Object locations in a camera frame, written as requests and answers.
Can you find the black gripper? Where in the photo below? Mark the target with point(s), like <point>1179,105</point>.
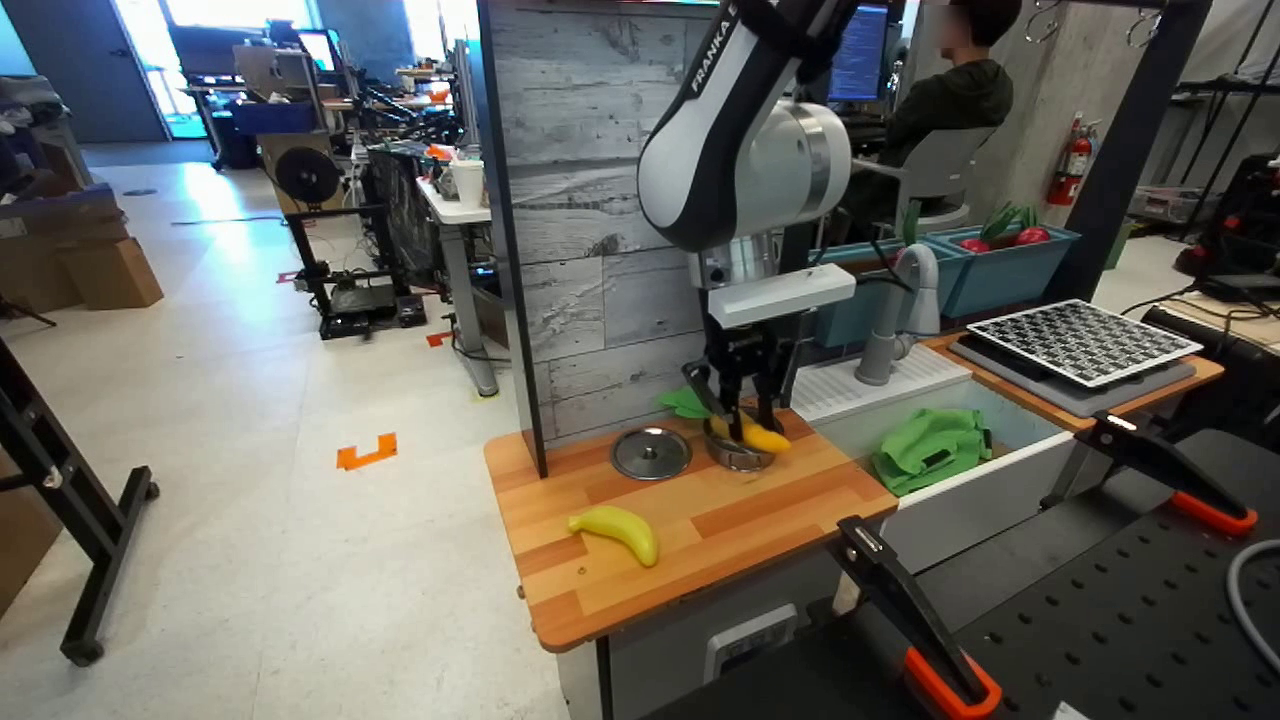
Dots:
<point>755,348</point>

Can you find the orange carrot plushie green leaves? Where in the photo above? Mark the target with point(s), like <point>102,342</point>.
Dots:
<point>764,438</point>

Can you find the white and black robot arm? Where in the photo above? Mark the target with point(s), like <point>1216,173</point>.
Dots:
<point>746,146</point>

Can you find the round steel pot lid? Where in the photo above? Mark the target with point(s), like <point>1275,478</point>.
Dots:
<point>650,455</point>

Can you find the blue plastic bin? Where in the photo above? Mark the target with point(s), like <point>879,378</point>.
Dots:
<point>882,287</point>
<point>1000,274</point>

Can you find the yellow toy banana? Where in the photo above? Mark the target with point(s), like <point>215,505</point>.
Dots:
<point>623,530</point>

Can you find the green crumpled cloth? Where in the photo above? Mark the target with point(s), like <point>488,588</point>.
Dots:
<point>932,445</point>

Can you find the grey curved faucet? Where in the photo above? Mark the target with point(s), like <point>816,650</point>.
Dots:
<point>920,287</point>

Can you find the grey sink basin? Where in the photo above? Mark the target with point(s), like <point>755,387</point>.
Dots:
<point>1000,486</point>

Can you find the grey wood backdrop panel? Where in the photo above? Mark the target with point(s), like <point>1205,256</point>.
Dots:
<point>575,200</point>

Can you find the grey office chair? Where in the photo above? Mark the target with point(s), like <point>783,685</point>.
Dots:
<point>940,165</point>

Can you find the green toy vegetable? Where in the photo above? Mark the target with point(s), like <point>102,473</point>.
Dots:
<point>1005,225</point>

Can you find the dark grey flat tray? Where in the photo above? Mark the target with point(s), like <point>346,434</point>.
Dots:
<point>1067,396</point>

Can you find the white desk with grey legs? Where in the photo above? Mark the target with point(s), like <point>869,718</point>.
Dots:
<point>463,213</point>

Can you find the seated person in dark clothes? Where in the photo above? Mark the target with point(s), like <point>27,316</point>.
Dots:
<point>947,100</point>

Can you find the computer monitor with blue screen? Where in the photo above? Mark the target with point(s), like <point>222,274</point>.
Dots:
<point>865,62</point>

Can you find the red fire extinguisher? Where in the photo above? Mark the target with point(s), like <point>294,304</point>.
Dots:
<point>1071,165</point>

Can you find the orange floor tape marker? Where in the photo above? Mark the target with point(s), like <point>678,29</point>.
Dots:
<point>350,462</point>

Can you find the black equipment cart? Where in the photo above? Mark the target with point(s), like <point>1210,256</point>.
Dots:
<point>335,200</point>

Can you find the black machine with red parts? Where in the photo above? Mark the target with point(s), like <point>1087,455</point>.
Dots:
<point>1244,225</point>

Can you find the brown cardboard box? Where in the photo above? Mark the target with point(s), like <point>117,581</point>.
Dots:
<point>107,274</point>

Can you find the black metal floor stand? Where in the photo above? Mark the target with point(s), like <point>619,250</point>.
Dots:
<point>83,501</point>

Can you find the black metal frame post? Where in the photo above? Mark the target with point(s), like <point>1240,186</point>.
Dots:
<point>1134,133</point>

